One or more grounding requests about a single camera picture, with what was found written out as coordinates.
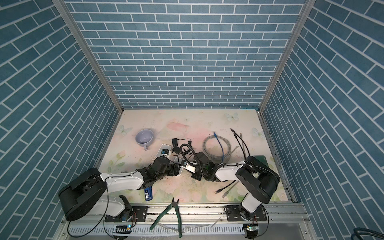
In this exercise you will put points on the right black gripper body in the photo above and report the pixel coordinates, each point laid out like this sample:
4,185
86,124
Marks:
203,172

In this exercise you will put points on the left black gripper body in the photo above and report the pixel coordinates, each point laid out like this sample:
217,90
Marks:
171,171

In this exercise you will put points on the black power adapter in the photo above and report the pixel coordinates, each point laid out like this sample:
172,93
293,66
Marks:
176,151
174,142

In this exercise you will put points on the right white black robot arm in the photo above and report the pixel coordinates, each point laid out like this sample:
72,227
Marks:
260,181

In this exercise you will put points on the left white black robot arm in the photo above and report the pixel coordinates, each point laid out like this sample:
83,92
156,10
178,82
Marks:
79,197

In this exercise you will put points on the blue black handheld tool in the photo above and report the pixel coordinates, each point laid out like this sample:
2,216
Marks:
148,194

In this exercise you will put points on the lavender ceramic cup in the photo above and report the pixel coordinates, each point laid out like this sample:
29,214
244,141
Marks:
144,138

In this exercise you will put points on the right controller board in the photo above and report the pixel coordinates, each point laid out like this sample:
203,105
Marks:
251,231

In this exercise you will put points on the controller board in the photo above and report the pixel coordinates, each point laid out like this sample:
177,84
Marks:
121,232
251,231

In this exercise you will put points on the left controller board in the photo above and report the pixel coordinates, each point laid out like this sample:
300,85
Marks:
121,232

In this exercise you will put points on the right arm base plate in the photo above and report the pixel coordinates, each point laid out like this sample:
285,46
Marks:
237,213

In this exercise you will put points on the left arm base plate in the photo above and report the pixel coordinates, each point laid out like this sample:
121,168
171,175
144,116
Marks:
133,215

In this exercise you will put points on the aluminium front rail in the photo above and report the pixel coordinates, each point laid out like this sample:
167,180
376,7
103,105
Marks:
286,221

